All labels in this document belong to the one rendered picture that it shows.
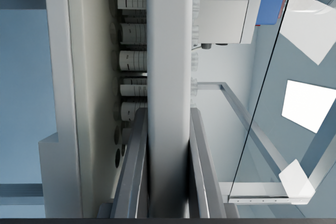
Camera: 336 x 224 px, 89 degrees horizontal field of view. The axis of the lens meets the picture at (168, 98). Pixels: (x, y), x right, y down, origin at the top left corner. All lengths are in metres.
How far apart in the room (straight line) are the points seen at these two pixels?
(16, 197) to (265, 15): 1.10
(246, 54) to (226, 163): 2.65
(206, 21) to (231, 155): 4.35
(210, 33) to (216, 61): 3.39
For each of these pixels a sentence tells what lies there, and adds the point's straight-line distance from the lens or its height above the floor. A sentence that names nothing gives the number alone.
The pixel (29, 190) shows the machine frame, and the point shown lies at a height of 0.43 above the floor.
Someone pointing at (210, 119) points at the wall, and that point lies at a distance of 4.13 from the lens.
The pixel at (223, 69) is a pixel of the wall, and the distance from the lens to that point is 3.94.
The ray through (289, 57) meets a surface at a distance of 0.53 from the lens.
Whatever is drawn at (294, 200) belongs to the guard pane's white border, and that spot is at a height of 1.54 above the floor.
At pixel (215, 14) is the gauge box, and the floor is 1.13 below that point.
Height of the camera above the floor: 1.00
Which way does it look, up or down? 1 degrees up
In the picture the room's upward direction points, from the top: 90 degrees clockwise
